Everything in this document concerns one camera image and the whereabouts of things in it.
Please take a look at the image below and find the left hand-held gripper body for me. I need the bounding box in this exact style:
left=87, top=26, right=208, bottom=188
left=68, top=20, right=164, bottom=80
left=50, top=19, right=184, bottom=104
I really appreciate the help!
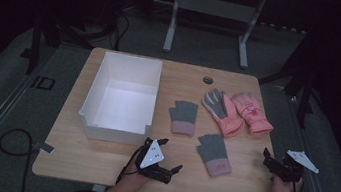
left=131, top=135, right=178, bottom=186

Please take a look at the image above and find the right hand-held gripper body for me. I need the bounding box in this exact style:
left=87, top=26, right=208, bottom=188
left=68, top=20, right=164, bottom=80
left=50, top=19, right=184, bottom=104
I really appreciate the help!
left=269, top=147, right=322, bottom=187

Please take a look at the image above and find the grey knit glove pink cuff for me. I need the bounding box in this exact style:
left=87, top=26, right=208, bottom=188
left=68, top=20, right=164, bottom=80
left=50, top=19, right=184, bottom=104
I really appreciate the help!
left=192, top=131, right=237, bottom=180
left=165, top=98, right=200, bottom=138

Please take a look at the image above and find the pink ski glove cartoon print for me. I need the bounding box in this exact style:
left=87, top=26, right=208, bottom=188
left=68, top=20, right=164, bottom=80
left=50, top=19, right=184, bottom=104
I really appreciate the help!
left=226, top=90, right=278, bottom=138

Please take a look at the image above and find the white plastic storage box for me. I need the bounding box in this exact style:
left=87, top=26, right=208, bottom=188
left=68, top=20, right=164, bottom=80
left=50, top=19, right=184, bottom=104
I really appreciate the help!
left=75, top=48, right=165, bottom=148

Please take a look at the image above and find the pink ski glove grey palm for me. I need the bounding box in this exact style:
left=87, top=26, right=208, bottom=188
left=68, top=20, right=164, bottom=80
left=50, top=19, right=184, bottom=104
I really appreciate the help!
left=197, top=87, right=250, bottom=140

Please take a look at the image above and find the person's left hand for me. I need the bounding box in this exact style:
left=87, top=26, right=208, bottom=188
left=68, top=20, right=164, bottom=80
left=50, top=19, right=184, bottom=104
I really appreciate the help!
left=117, top=162, right=153, bottom=192

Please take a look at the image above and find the black tripod stand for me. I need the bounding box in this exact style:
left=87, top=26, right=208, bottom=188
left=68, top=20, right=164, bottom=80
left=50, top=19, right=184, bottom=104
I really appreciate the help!
left=18, top=4, right=124, bottom=88
left=252, top=32, right=326, bottom=131

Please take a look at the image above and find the grey table grommet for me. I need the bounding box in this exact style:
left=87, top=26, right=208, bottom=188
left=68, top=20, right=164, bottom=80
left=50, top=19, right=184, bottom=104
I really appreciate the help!
left=202, top=75, right=215, bottom=86

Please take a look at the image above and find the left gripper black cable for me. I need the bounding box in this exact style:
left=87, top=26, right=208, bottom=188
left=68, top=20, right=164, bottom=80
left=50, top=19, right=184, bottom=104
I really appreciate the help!
left=115, top=145, right=143, bottom=187

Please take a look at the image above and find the small grey cable plug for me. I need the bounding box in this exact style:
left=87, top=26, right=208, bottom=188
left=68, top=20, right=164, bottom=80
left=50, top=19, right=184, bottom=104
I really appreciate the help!
left=31, top=139, right=57, bottom=156

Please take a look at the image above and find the black floor cable loop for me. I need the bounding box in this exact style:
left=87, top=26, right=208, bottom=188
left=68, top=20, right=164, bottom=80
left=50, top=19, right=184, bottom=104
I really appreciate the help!
left=0, top=125, right=37, bottom=192

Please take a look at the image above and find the white metal desk frame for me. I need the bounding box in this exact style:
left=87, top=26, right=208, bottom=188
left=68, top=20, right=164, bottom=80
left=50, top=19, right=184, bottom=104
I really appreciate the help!
left=161, top=0, right=269, bottom=72

